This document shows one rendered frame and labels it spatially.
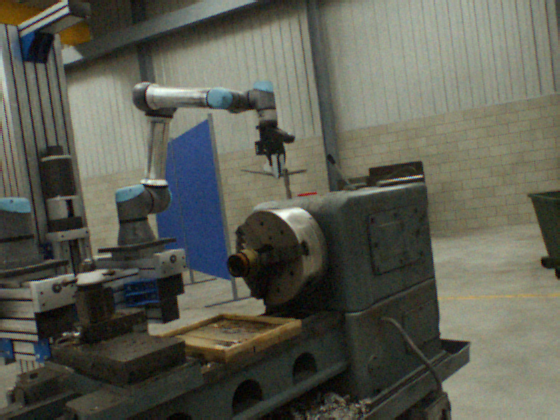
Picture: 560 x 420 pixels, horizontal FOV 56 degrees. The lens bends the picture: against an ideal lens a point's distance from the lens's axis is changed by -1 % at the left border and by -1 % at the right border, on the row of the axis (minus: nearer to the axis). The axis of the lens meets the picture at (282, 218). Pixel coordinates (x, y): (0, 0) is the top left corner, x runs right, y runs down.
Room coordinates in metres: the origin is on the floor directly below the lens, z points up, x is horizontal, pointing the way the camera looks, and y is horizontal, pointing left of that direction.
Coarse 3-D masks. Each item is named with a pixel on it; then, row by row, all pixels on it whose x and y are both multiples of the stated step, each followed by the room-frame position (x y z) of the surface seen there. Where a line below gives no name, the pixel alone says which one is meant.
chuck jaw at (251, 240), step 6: (246, 222) 1.81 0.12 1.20; (240, 228) 1.77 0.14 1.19; (246, 228) 1.78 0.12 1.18; (240, 234) 1.78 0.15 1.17; (246, 234) 1.76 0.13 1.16; (252, 234) 1.77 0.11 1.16; (240, 240) 1.74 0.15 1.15; (246, 240) 1.73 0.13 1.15; (252, 240) 1.75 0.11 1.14; (258, 240) 1.76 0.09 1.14; (240, 246) 1.74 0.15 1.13; (246, 246) 1.71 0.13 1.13; (252, 246) 1.73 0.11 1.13; (258, 246) 1.74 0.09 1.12; (264, 246) 1.76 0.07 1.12
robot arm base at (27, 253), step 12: (0, 240) 1.71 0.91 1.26; (12, 240) 1.70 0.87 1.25; (24, 240) 1.72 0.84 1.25; (0, 252) 1.70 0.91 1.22; (12, 252) 1.70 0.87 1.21; (24, 252) 1.71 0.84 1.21; (36, 252) 1.74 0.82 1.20; (0, 264) 1.69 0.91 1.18; (12, 264) 1.69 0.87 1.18; (24, 264) 1.70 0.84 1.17; (36, 264) 1.73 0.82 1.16
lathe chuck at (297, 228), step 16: (272, 208) 1.79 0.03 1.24; (288, 208) 1.78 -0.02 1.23; (256, 224) 1.77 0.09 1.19; (272, 224) 1.72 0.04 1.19; (288, 224) 1.67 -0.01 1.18; (304, 224) 1.71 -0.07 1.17; (272, 240) 1.73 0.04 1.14; (288, 240) 1.68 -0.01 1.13; (304, 240) 1.67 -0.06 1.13; (304, 256) 1.65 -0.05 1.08; (320, 256) 1.70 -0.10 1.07; (272, 272) 1.74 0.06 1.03; (288, 272) 1.69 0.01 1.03; (304, 272) 1.65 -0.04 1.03; (320, 272) 1.71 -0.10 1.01; (272, 288) 1.75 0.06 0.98; (288, 288) 1.70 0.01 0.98; (304, 288) 1.69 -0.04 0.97; (272, 304) 1.76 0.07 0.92
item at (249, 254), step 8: (248, 248) 1.69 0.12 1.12; (232, 256) 1.65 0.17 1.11; (240, 256) 1.64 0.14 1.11; (248, 256) 1.65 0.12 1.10; (256, 256) 1.66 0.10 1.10; (232, 264) 1.68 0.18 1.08; (240, 264) 1.63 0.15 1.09; (248, 264) 1.64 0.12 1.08; (256, 264) 1.66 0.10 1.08; (232, 272) 1.66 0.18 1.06; (240, 272) 1.63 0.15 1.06; (248, 272) 1.65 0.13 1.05; (256, 272) 1.67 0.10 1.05
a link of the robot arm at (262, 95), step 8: (264, 80) 1.99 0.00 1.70; (256, 88) 1.99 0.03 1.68; (264, 88) 1.98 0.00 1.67; (272, 88) 2.00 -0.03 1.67; (256, 96) 1.99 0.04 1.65; (264, 96) 1.98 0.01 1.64; (272, 96) 2.00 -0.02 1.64; (256, 104) 2.00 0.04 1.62; (264, 104) 1.98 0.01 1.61; (272, 104) 1.99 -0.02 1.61
